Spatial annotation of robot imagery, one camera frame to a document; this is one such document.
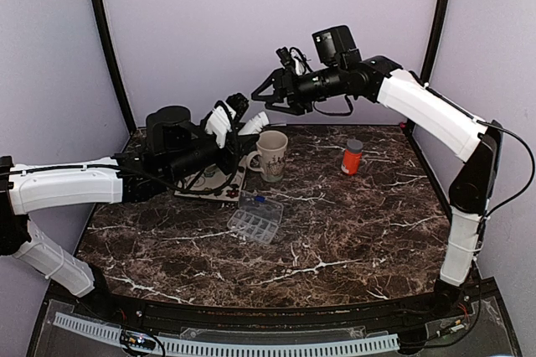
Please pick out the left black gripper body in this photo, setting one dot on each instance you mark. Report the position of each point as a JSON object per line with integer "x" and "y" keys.
{"x": 227, "y": 164}

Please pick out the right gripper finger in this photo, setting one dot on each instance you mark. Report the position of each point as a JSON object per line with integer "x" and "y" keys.
{"x": 271, "y": 89}
{"x": 290, "y": 110}

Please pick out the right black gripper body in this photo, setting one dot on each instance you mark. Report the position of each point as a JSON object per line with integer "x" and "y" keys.
{"x": 296, "y": 95}

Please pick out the small white pill bottle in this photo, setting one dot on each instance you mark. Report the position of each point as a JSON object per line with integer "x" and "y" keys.
{"x": 255, "y": 125}

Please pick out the clear plastic pill organizer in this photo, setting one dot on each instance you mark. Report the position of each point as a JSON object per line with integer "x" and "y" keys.
{"x": 257, "y": 218}

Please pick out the orange pill bottle grey cap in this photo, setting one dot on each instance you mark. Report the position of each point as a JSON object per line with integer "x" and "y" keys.
{"x": 352, "y": 157}

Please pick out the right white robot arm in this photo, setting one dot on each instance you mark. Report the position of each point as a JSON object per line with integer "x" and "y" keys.
{"x": 383, "y": 81}

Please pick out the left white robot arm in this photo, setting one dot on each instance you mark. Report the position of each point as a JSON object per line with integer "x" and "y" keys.
{"x": 175, "y": 148}

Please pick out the cream ceramic mug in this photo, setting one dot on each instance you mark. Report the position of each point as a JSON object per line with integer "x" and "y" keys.
{"x": 269, "y": 157}

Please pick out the floral rectangular ceramic plate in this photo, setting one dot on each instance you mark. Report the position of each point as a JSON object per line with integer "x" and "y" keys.
{"x": 212, "y": 178}

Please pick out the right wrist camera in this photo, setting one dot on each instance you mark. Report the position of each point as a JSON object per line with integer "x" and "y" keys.
{"x": 294, "y": 60}

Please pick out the left black frame post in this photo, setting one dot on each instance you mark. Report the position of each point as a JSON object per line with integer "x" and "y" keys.
{"x": 109, "y": 53}

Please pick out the black frame post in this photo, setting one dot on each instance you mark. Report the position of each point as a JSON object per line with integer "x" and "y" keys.
{"x": 109, "y": 53}
{"x": 434, "y": 39}

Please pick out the right black frame post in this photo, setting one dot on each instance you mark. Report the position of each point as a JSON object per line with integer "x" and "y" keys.
{"x": 434, "y": 39}

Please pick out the white slotted cable duct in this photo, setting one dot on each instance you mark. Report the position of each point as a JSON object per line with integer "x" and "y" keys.
{"x": 140, "y": 343}

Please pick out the black front rail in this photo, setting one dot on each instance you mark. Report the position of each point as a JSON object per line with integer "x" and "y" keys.
{"x": 404, "y": 313}

